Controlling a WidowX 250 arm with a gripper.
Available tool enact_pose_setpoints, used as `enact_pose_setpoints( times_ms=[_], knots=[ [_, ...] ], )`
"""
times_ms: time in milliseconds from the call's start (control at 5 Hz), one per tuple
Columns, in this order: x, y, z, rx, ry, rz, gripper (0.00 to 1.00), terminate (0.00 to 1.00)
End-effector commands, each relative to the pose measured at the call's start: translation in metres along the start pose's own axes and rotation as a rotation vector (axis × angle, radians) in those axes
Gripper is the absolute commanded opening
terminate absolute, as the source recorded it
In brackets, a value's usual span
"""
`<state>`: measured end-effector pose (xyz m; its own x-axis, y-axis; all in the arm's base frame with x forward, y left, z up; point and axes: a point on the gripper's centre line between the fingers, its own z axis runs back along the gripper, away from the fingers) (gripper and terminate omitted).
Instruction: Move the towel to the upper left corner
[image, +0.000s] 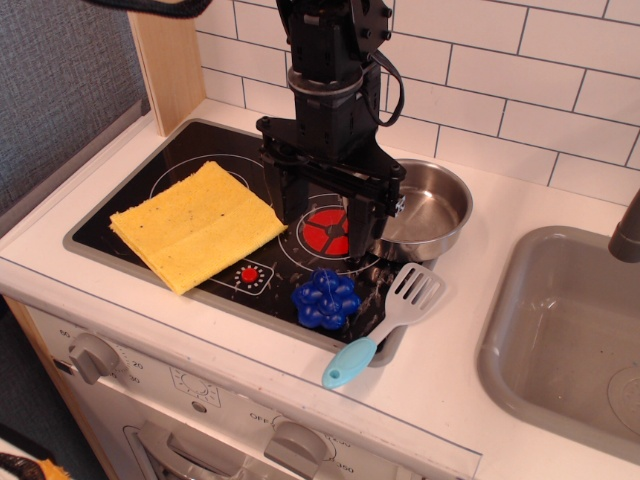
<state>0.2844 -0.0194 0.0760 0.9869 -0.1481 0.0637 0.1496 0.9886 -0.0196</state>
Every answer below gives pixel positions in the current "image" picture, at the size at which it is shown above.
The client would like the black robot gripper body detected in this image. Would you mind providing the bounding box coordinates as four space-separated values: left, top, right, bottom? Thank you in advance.
256 84 406 217

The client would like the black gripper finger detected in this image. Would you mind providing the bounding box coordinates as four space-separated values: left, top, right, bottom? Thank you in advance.
344 198 386 258
264 163 309 224

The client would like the yellow towel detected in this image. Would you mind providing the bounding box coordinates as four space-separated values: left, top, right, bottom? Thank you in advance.
110 161 286 295

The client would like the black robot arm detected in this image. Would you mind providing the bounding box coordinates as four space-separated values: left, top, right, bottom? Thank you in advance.
256 1 405 258

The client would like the stainless steel pot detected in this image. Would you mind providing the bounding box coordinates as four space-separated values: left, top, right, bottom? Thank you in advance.
370 159 473 263

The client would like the black toy stovetop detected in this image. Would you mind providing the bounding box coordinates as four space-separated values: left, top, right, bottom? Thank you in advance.
63 120 401 352

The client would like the blue toy grape bunch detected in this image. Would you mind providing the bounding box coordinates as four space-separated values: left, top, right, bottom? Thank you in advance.
291 269 361 330

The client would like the grey toy sink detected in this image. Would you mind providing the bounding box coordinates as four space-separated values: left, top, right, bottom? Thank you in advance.
477 226 639 463

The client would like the grey oven knob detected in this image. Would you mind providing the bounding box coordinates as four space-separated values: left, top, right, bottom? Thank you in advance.
264 422 328 479

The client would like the grey timer knob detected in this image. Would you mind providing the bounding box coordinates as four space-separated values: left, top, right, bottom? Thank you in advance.
69 333 120 385

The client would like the grey faucet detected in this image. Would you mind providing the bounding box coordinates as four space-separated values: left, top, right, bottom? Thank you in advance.
608 191 640 263

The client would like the yellow cloth on floor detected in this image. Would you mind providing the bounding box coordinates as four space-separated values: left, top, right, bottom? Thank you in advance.
0 451 72 480

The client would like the grey spatula with teal handle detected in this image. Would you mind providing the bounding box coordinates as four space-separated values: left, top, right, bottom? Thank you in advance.
321 263 446 389

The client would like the grey oven door handle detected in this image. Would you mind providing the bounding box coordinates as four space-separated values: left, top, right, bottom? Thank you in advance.
138 422 262 479

